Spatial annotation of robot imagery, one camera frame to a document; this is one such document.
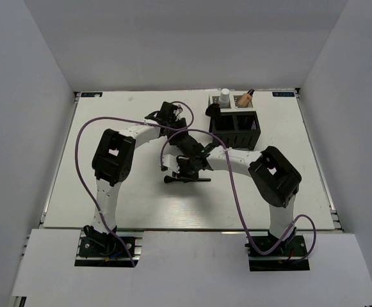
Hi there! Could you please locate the black round makeup brush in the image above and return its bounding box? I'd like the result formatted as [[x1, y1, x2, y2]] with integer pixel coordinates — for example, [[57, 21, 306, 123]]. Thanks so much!
[[163, 175, 211, 184]]

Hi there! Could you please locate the black fan makeup brush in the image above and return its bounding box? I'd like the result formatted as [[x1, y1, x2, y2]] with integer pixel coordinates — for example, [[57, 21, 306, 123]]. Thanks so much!
[[205, 103, 223, 127]]

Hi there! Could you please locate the white jar cap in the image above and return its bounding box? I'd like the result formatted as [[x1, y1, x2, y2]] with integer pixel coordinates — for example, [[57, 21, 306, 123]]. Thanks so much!
[[219, 88, 230, 101]]

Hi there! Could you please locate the foundation bottle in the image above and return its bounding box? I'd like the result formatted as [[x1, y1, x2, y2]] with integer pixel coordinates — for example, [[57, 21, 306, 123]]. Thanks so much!
[[236, 89, 254, 108]]

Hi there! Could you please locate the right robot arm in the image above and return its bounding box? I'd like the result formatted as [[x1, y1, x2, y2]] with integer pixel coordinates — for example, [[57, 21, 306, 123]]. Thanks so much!
[[161, 130, 302, 255]]

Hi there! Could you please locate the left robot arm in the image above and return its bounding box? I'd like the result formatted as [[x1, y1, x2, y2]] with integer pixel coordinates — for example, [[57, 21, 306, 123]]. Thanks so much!
[[84, 102, 187, 255]]

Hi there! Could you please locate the white table board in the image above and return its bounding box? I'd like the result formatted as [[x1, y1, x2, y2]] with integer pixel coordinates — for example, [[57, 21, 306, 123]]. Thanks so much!
[[44, 90, 339, 232]]

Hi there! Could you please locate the black metal organizer rack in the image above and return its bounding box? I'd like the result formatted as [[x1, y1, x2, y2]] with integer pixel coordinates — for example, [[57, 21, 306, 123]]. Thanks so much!
[[209, 111, 261, 150]]

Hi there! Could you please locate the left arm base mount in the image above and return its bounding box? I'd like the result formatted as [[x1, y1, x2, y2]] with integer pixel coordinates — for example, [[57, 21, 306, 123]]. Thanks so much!
[[74, 232, 142, 268]]

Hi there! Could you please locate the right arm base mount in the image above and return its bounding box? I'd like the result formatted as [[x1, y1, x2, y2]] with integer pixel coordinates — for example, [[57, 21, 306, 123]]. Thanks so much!
[[245, 235, 310, 272]]

